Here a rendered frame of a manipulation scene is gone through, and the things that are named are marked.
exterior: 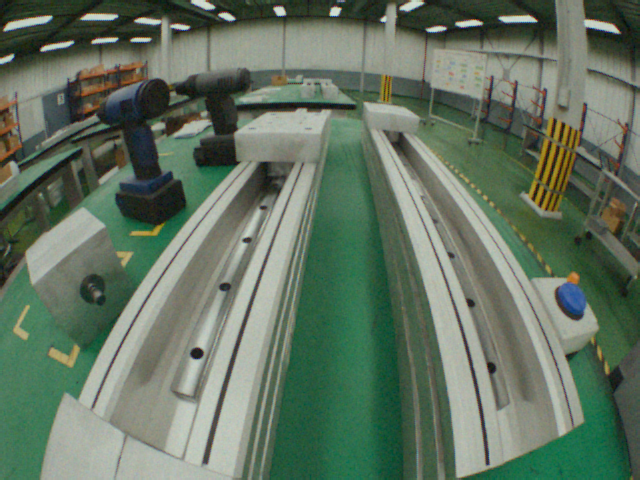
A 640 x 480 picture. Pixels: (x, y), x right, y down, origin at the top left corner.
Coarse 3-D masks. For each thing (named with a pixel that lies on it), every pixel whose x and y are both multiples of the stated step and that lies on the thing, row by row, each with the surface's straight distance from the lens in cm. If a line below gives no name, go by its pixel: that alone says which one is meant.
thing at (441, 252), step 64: (384, 192) 35; (448, 192) 33; (384, 256) 32; (448, 256) 26; (512, 256) 25; (448, 320) 16; (512, 320) 21; (448, 384) 14; (512, 384) 21; (448, 448) 14; (512, 448) 20
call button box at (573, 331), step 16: (544, 288) 29; (544, 304) 28; (560, 304) 28; (560, 320) 27; (576, 320) 29; (592, 320) 32; (560, 336) 26; (576, 336) 28; (592, 336) 33; (576, 352) 34
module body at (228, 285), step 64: (256, 192) 35; (192, 256) 20; (256, 256) 18; (128, 320) 18; (192, 320) 21; (256, 320) 15; (128, 384) 16; (192, 384) 17; (256, 384) 13; (192, 448) 13; (256, 448) 14
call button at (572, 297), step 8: (560, 288) 29; (568, 288) 29; (576, 288) 31; (560, 296) 29; (568, 296) 28; (576, 296) 29; (584, 296) 31; (568, 304) 28; (576, 304) 28; (584, 304) 30; (576, 312) 29
